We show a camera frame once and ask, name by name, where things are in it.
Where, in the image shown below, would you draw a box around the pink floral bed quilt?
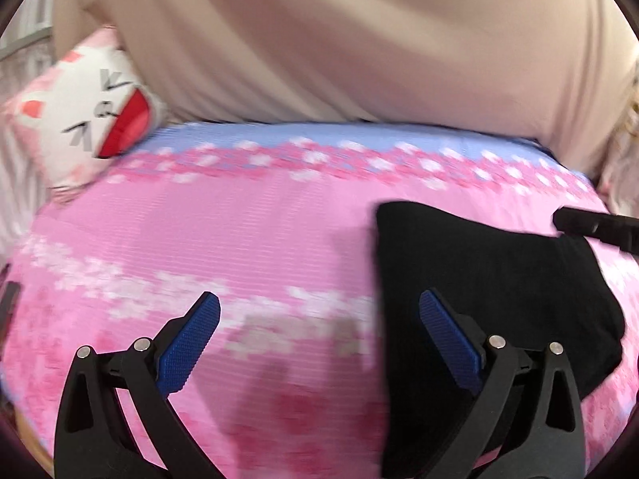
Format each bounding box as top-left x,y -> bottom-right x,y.
0,121 -> 639,479

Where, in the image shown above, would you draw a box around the beige padded headboard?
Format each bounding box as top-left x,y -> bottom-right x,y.
53,0 -> 638,174

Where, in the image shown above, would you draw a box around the cat face cushion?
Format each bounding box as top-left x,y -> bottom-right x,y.
18,26 -> 166,203

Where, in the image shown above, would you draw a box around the floral beige pillow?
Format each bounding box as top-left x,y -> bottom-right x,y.
597,75 -> 639,218

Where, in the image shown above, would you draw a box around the chrome metal rail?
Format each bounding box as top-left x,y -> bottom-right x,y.
0,27 -> 52,61

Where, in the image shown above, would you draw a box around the black pants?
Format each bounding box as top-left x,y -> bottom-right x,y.
376,201 -> 625,478

